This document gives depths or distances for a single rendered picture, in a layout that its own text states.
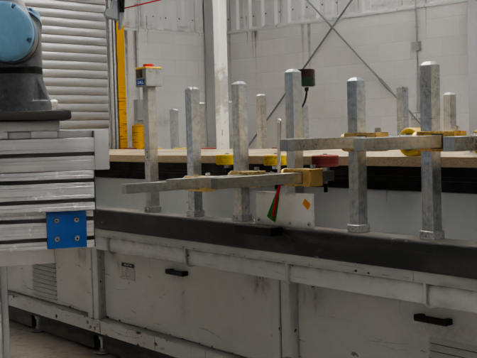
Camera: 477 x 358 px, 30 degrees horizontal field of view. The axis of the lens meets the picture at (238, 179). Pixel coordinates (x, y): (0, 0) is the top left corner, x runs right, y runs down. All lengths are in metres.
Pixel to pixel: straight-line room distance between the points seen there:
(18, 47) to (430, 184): 1.04
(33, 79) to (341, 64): 9.76
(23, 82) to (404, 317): 1.32
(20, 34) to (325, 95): 10.04
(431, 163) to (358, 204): 0.28
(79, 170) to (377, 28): 9.48
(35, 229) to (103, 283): 1.98
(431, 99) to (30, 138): 0.97
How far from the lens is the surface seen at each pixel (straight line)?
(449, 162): 2.43
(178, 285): 3.55
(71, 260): 4.29
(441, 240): 2.26
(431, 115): 2.25
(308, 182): 2.54
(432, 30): 10.88
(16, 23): 1.90
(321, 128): 11.86
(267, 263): 2.76
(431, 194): 2.25
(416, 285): 2.35
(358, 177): 2.41
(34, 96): 2.03
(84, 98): 11.76
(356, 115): 2.41
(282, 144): 2.20
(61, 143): 2.03
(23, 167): 2.02
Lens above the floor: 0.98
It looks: 3 degrees down
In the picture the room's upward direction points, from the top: 2 degrees counter-clockwise
